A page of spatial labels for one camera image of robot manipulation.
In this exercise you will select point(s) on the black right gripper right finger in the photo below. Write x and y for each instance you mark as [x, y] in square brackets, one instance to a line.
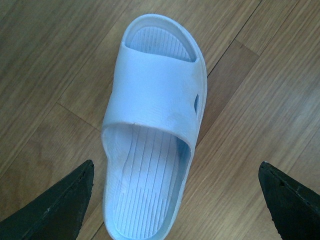
[294, 208]

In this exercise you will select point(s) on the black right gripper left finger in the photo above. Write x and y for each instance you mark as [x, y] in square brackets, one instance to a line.
[56, 214]

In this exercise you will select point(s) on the light blue slide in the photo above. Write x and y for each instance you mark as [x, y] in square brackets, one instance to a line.
[151, 127]

